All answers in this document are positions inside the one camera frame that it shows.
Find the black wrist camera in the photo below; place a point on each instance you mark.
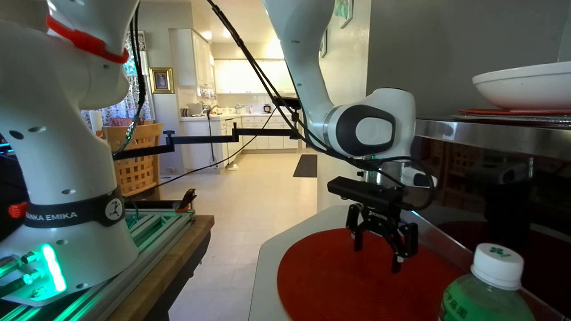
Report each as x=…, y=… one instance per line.
x=367, y=192

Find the green plastic bottle white cap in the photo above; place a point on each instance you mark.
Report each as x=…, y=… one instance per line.
x=485, y=291

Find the wicker laundry basket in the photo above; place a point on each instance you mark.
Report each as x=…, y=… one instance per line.
x=139, y=161

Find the black camera on boom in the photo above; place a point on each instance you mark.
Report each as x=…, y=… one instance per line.
x=287, y=102

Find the green wall picture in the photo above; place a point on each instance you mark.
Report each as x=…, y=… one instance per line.
x=346, y=10

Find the dark floor mat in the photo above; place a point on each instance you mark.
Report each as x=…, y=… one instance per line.
x=306, y=167

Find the stainless steel microwave oven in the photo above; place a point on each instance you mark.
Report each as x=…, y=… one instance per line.
x=506, y=179

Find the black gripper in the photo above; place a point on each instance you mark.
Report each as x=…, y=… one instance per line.
x=381, y=218

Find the red mat under plate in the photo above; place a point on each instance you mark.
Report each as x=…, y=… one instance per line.
x=511, y=111

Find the black clamp orange tips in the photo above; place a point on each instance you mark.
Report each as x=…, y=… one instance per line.
x=188, y=201

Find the white lower kitchen cabinets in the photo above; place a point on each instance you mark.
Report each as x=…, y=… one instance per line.
x=262, y=127

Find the white upper kitchen cabinet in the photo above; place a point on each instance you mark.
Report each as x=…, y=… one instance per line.
x=190, y=60

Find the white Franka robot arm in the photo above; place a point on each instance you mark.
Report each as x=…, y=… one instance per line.
x=60, y=149

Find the white bowl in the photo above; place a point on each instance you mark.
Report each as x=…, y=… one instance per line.
x=524, y=86

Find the patterned window curtain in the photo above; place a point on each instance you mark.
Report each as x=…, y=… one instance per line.
x=131, y=90

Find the large round red placemat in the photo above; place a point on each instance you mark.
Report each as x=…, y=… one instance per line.
x=333, y=279

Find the aluminium rail base frame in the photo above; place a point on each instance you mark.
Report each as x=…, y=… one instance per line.
x=162, y=229

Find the gold picture frame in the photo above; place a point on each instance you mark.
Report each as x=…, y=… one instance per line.
x=162, y=81

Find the wooden table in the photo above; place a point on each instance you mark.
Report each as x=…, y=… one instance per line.
x=180, y=261

